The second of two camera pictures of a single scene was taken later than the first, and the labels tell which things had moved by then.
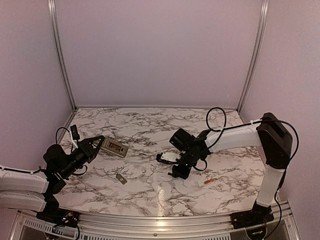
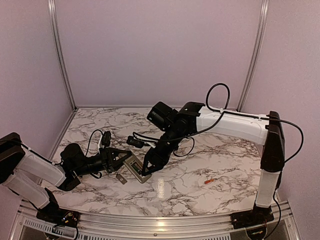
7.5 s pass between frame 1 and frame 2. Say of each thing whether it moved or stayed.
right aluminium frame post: stayed
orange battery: stayed
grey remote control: moved
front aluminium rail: stayed
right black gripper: moved
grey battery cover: stayed
